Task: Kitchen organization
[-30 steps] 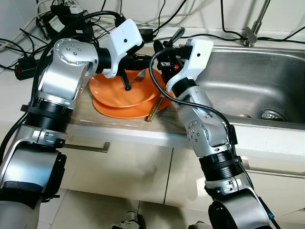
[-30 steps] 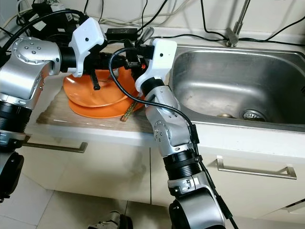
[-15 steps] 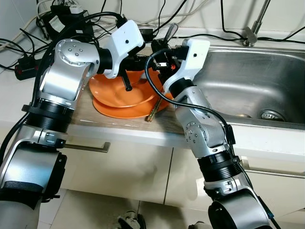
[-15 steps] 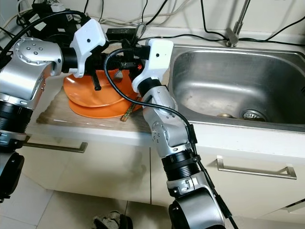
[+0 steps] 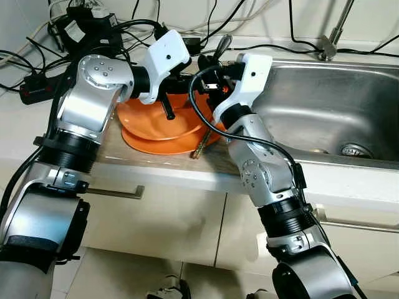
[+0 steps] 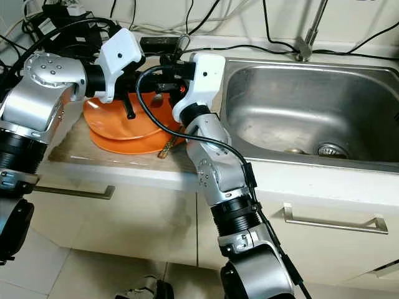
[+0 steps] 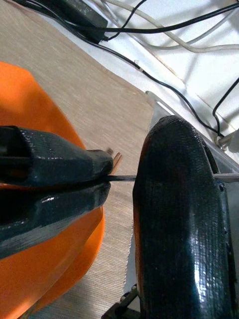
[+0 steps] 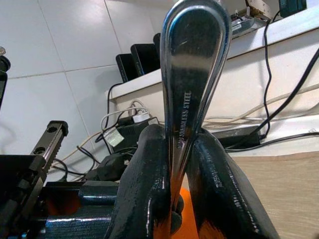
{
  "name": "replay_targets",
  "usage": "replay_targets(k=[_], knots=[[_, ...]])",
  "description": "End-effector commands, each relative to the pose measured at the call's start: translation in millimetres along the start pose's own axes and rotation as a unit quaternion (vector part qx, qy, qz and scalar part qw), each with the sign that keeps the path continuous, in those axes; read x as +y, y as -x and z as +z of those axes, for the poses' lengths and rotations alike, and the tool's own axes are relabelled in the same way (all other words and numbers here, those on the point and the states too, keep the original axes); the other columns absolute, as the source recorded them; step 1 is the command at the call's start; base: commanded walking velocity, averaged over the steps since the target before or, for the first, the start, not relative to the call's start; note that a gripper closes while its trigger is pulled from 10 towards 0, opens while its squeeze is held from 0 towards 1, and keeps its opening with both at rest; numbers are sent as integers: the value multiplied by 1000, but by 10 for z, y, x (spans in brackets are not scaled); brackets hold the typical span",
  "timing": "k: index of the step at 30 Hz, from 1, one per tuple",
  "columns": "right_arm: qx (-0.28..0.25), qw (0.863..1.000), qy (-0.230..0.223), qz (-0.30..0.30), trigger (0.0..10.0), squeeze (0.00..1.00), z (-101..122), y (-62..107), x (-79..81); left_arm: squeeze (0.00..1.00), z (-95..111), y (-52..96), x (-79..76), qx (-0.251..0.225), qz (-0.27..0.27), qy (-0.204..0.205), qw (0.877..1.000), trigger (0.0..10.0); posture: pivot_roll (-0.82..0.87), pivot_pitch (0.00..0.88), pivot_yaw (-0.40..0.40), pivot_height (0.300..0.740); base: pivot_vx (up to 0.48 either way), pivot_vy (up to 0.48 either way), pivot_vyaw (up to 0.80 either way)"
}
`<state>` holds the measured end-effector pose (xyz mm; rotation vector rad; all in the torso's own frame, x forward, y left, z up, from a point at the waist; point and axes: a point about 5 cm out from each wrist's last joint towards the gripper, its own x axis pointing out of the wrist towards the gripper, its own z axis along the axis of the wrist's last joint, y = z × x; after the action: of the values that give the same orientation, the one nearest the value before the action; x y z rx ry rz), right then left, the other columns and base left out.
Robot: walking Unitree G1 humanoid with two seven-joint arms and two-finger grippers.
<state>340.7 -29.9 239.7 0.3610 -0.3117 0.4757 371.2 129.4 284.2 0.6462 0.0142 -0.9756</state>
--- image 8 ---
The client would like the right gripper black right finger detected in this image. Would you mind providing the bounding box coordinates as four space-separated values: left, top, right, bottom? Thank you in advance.
185 128 280 239

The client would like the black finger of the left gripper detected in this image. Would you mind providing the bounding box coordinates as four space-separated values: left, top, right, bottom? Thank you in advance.
44 181 120 207
45 211 113 239

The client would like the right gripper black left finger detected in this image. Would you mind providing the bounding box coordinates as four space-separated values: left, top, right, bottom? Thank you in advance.
104 124 185 239

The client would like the orange plastic bowl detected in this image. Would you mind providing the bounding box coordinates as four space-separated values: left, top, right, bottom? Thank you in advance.
46 188 207 239

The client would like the stainless steel fork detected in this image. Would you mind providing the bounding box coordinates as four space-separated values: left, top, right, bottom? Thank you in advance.
159 0 233 207

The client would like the black charger with white label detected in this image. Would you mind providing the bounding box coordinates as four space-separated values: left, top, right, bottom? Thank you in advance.
86 123 150 181

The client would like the beige woven placemat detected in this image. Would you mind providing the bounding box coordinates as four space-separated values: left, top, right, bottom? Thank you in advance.
224 150 319 239

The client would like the small white plug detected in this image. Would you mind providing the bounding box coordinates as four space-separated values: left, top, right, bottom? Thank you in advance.
132 112 152 124

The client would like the black standing box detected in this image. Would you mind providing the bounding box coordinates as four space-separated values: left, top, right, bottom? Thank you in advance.
153 32 162 53
116 53 139 83
130 43 161 75

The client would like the grey flat electronic device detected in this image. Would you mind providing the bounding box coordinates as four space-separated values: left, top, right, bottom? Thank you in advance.
230 13 271 38

